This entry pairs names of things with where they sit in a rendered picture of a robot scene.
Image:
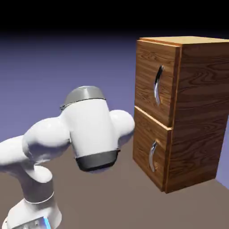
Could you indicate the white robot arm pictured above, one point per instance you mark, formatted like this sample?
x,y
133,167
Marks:
x,y
89,125

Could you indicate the wooden cabinet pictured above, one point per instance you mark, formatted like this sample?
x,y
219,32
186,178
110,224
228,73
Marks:
x,y
200,111

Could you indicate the short wooden cabinet door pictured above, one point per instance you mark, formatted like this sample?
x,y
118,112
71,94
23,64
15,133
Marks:
x,y
143,146

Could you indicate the tall wooden cabinet door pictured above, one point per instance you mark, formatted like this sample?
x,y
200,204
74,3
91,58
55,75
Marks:
x,y
148,80

